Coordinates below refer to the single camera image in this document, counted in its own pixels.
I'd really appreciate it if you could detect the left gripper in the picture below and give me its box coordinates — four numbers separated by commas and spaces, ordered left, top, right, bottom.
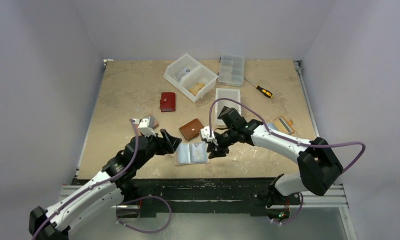
135, 128, 181, 170

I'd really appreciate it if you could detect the tan card holder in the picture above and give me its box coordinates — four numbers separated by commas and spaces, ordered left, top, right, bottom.
267, 116, 296, 135

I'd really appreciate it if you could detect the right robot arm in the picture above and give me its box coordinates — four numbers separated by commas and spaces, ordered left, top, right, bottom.
200, 107, 344, 204

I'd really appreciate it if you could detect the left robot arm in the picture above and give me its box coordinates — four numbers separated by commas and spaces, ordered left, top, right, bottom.
28, 129, 182, 240

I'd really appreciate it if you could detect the pink card holder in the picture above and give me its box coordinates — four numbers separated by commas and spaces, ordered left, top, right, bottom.
148, 115, 159, 129

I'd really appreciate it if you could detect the brown card holder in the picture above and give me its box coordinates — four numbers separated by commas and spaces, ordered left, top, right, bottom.
179, 118, 204, 141

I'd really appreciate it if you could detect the red card holder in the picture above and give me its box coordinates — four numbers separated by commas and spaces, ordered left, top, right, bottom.
159, 92, 176, 113

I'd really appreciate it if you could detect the card in bin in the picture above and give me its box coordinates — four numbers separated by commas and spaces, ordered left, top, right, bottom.
175, 67, 191, 81

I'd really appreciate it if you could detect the white small bin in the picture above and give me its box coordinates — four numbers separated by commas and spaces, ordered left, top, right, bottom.
214, 88, 242, 127

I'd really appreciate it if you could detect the yellow item in bin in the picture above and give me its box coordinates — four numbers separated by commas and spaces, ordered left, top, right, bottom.
188, 82, 205, 96

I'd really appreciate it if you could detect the white divided bin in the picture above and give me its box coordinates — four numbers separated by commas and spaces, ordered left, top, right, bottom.
163, 53, 218, 103

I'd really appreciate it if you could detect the yellow black screwdriver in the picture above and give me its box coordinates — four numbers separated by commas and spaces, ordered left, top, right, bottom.
244, 77, 274, 99

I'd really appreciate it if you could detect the clear compartment organizer box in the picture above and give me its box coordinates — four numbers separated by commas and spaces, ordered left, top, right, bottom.
217, 54, 245, 87

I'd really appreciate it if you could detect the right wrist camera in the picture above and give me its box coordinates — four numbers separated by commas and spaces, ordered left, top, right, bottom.
200, 126, 217, 144

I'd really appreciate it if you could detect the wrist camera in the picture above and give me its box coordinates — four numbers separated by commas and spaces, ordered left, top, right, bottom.
200, 126, 217, 144
133, 116, 155, 137

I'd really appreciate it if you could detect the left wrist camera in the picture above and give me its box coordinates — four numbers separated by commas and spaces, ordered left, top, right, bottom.
133, 116, 155, 137

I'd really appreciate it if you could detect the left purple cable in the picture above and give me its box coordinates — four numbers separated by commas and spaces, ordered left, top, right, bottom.
31, 118, 141, 240

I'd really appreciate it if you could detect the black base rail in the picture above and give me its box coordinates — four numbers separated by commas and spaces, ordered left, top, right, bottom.
70, 177, 301, 220

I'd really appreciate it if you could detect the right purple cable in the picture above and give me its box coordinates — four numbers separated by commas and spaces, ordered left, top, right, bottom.
208, 97, 367, 175

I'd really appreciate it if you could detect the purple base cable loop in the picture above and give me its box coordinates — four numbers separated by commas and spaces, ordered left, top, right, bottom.
115, 195, 173, 234

